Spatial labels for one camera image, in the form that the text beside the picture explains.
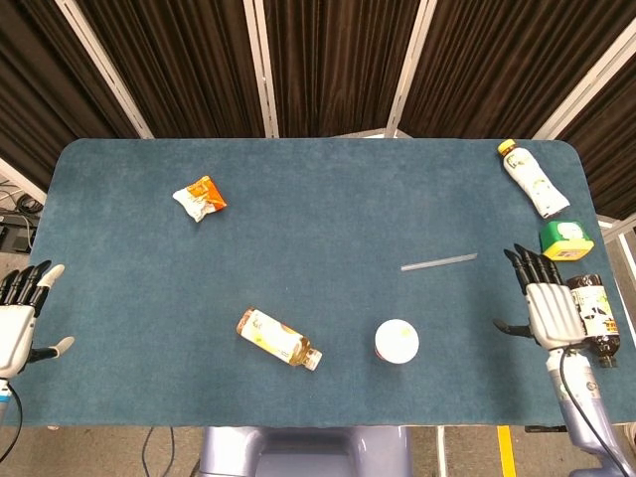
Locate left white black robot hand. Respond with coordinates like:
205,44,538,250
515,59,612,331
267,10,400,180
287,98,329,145
0,259,76,379

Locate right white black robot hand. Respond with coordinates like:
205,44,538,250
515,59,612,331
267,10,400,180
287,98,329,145
492,242,587,352

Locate clear plastic stick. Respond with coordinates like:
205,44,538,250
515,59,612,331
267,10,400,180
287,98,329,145
400,252,479,272

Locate dark tea bottle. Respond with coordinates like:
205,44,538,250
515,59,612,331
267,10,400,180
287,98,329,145
565,273,622,369

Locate green box with yellow rim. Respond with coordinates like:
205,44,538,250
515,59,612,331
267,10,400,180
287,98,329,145
539,218,595,262

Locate black floor equipment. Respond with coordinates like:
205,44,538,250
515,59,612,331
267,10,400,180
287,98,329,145
0,208,39,255

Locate white bottle with yellow cap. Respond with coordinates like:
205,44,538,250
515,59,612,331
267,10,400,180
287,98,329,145
497,139,571,220

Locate yellow floor tape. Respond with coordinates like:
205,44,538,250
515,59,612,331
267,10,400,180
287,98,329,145
497,425,516,477

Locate dark brown curtain panel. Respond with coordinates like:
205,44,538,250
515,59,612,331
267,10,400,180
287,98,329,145
0,0,141,191
559,64,636,221
400,0,636,140
76,0,265,139
261,0,422,139

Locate white floor tape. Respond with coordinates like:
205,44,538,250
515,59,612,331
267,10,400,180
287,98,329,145
435,425,449,477

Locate crumpled orange white snack packet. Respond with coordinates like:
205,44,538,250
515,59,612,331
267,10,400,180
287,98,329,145
172,175,229,224

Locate blue felt table cover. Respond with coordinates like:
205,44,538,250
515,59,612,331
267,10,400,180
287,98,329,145
0,137,636,429

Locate white partition foot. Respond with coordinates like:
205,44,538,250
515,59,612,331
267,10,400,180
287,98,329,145
332,127,414,141

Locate yellow juice bottle silver cap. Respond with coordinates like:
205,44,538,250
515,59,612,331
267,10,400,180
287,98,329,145
236,307,323,373

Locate lilac robot torso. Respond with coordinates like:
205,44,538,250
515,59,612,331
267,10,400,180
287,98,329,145
197,425,413,477

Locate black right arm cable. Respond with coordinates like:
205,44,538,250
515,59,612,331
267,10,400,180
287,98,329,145
557,347,633,474

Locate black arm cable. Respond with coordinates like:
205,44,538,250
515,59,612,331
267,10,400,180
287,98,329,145
557,347,633,474
4,381,25,466

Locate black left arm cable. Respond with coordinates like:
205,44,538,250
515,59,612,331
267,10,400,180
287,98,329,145
4,381,25,466

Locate white partition frame post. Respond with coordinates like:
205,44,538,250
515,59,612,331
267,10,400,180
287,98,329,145
531,19,636,141
385,0,438,139
242,0,281,139
0,157,49,205
597,213,636,279
54,0,153,140

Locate black floor cable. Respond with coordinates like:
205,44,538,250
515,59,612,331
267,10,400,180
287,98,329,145
140,426,178,477

